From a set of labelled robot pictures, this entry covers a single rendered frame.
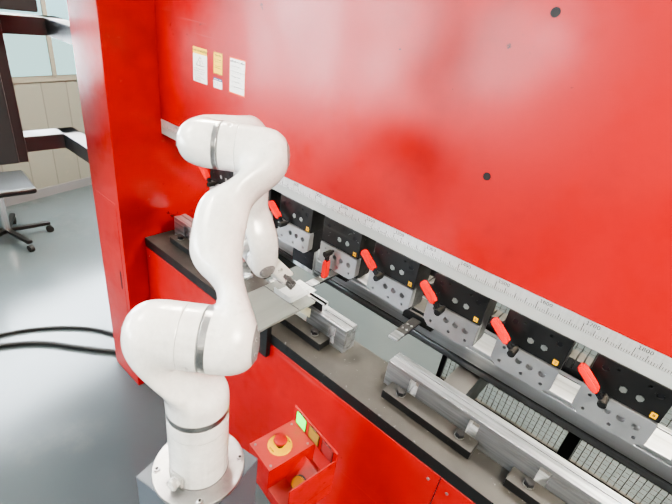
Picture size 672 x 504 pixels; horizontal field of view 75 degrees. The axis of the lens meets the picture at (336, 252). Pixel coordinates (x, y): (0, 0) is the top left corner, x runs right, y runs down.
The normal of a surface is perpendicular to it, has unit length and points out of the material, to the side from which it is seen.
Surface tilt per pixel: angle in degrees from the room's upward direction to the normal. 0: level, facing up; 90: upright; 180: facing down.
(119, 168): 90
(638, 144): 90
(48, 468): 0
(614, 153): 90
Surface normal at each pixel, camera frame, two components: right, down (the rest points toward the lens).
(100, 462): 0.14, -0.87
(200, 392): 0.50, -0.55
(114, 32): 0.74, 0.41
